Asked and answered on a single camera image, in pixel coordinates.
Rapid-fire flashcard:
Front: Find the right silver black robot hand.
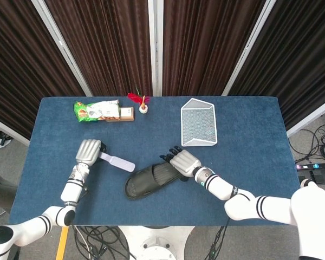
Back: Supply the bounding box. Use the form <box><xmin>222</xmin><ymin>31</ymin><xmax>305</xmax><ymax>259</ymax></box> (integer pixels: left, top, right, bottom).
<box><xmin>159</xmin><ymin>146</ymin><xmax>203</xmax><ymax>179</ymax></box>

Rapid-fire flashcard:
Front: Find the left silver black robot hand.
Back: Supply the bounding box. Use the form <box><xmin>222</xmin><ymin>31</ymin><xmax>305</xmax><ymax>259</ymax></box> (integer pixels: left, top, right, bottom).
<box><xmin>75</xmin><ymin>139</ymin><xmax>107</xmax><ymax>166</ymax></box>

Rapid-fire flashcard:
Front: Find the lavender plastic brush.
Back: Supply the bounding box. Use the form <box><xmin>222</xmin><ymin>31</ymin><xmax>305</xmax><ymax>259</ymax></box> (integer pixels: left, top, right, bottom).
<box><xmin>99</xmin><ymin>151</ymin><xmax>136</xmax><ymax>172</ymax></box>

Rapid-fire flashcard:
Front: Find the black rubber slipper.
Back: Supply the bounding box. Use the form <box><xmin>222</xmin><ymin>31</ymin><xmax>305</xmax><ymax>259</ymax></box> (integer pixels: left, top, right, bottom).
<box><xmin>124</xmin><ymin>161</ymin><xmax>185</xmax><ymax>201</ymax></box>

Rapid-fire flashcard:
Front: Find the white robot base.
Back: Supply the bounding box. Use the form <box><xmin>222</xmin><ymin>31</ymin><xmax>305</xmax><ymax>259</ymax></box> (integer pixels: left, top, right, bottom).
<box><xmin>118</xmin><ymin>225</ymin><xmax>194</xmax><ymax>260</ymax></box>

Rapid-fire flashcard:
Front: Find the green snack bag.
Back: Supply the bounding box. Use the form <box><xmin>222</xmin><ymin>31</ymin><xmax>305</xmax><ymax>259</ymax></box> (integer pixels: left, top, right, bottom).
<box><xmin>73</xmin><ymin>99</ymin><xmax>122</xmax><ymax>124</ymax></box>

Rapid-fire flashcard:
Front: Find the brown wooden block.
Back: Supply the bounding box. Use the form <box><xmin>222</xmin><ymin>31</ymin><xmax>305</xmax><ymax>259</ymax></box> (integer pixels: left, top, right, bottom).
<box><xmin>106</xmin><ymin>107</ymin><xmax>135</xmax><ymax>123</ymax></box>

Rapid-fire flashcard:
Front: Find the red feather shuttlecock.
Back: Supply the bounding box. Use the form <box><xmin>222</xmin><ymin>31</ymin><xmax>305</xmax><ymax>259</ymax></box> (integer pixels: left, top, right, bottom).
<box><xmin>127</xmin><ymin>86</ymin><xmax>151</xmax><ymax>114</ymax></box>

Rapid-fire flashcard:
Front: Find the blue table mat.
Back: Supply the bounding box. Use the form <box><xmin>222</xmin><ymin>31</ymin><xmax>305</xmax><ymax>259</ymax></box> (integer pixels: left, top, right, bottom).
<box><xmin>8</xmin><ymin>96</ymin><xmax>311</xmax><ymax>227</ymax></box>

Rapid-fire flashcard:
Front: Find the brown pleated partition panel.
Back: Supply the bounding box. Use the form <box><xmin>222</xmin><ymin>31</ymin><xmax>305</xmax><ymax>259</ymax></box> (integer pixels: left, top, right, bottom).
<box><xmin>31</xmin><ymin>0</ymin><xmax>157</xmax><ymax>98</ymax></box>
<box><xmin>223</xmin><ymin>0</ymin><xmax>325</xmax><ymax>138</ymax></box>
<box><xmin>154</xmin><ymin>0</ymin><xmax>276</xmax><ymax>98</ymax></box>
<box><xmin>0</xmin><ymin>0</ymin><xmax>93</xmax><ymax>147</ymax></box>

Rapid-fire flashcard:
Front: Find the black foot pedal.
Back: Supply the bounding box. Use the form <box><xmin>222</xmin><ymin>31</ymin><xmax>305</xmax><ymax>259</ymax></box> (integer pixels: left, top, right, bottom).
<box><xmin>305</xmin><ymin>169</ymin><xmax>325</xmax><ymax>190</ymax></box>

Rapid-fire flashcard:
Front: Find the white wire mesh basket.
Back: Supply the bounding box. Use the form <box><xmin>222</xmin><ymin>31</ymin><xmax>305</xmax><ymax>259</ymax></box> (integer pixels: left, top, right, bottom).
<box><xmin>180</xmin><ymin>97</ymin><xmax>218</xmax><ymax>147</ymax></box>

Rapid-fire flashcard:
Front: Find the black cable tangle under table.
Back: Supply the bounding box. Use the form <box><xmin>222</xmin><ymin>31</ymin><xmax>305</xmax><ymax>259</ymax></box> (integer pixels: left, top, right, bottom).
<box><xmin>74</xmin><ymin>226</ymin><xmax>132</xmax><ymax>260</ymax></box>

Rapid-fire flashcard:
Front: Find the black floor cable bundle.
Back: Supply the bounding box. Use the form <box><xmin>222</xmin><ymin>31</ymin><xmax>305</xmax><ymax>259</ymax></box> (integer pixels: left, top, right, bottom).
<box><xmin>288</xmin><ymin>107</ymin><xmax>325</xmax><ymax>163</ymax></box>

